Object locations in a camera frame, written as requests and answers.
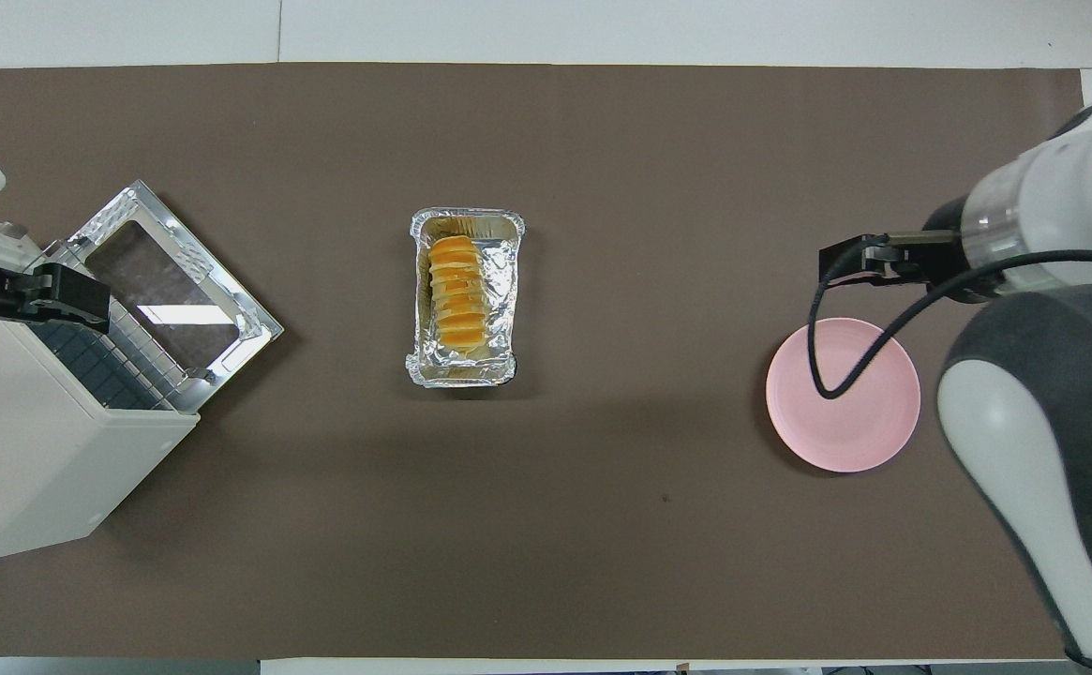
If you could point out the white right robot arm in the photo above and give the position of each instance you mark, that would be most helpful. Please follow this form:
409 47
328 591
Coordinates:
1052 450

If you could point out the brown table mat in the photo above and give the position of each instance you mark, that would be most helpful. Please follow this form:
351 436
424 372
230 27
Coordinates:
602 516

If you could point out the white toaster oven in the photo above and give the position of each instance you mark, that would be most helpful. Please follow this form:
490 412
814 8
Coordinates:
30 450

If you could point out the aluminium foil tray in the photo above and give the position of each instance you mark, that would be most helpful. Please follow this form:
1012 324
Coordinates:
506 309

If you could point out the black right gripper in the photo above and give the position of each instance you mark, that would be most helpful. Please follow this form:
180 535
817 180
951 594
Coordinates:
944 258

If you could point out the spiral horn bread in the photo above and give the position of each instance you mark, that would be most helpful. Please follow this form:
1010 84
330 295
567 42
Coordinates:
458 291

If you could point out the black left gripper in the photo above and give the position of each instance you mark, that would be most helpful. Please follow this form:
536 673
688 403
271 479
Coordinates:
19 295

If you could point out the glass oven door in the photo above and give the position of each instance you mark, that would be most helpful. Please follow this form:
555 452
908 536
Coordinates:
180 291

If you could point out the pink round plate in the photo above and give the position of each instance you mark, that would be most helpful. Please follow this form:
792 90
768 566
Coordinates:
855 431

